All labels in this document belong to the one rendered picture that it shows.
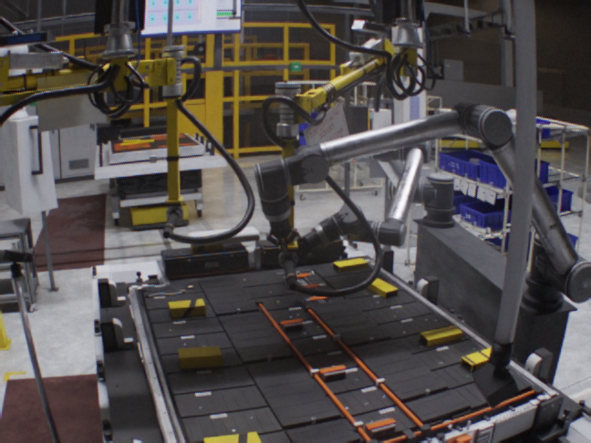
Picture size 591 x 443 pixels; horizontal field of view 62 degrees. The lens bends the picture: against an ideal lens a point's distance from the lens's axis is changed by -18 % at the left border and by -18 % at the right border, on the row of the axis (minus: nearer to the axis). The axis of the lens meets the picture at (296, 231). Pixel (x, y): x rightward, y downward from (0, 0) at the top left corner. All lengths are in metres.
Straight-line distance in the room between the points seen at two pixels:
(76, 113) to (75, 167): 8.95
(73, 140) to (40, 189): 6.45
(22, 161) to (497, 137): 3.68
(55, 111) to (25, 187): 2.50
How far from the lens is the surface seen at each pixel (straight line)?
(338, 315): 2.39
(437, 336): 2.19
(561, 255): 2.53
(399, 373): 1.98
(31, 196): 4.80
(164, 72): 2.52
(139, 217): 7.33
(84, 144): 11.22
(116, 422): 1.98
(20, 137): 4.71
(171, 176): 2.62
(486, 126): 2.19
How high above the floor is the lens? 2.00
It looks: 16 degrees down
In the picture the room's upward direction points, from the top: straight up
